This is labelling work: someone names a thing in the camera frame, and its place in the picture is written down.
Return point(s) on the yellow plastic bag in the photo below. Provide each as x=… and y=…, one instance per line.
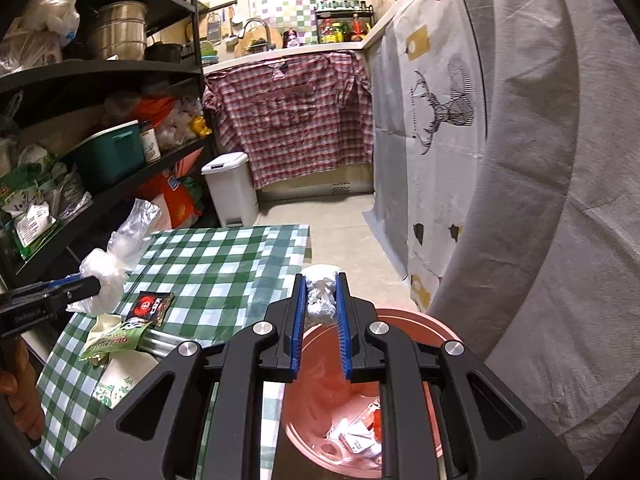
x=201, y=127

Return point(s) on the clear plastic wrapper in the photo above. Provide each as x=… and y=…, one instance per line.
x=320, y=300

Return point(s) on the white pedal bin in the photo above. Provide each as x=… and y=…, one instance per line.
x=232, y=190

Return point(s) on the orange plastic bag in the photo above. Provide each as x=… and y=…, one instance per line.
x=376, y=420

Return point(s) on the white green snack bag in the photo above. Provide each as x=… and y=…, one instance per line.
x=32, y=230

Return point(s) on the white nonwoven curtain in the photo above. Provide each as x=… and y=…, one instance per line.
x=550, y=210

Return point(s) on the white red carton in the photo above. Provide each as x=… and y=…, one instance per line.
x=357, y=442

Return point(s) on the orange white sack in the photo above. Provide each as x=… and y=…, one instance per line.
x=177, y=202

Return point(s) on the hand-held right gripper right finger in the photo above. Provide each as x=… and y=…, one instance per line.
x=345, y=330

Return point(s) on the steel cooking pot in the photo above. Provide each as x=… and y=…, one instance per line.
x=117, y=30

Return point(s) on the white plastic bag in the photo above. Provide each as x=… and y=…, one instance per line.
x=55, y=10

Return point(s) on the clear plastic bag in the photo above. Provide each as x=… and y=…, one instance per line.
x=107, y=270

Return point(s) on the green storage box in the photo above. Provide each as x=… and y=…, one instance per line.
x=112, y=157

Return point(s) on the red plaid shirt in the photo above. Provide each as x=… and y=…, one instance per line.
x=295, y=120

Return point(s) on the pink plastic basin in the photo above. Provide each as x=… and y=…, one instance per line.
x=320, y=400

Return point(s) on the green snack packet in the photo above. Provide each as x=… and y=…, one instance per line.
x=115, y=340

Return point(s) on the silver foil packet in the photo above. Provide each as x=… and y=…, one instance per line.
x=162, y=342

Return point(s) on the grey deer print curtain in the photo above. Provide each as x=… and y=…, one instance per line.
x=400, y=160

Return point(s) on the black spice rack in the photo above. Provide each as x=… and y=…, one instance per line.
x=345, y=20

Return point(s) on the chrome faucet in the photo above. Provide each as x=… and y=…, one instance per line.
x=255, y=25

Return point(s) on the green checked tablecloth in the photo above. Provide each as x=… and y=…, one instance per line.
x=215, y=270

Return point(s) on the black snack packet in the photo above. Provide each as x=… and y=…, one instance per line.
x=149, y=306

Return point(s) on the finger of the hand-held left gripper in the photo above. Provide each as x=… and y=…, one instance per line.
x=50, y=284
x=85, y=289

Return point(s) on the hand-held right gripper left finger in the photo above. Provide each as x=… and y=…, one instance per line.
x=298, y=330

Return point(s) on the white kitchen counter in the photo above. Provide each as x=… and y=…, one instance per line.
x=280, y=55

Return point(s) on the person's left hand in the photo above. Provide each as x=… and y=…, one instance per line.
x=22, y=400

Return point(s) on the white label jar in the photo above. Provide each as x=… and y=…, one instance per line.
x=150, y=145

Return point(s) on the black shelf rack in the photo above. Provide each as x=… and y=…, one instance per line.
x=100, y=67

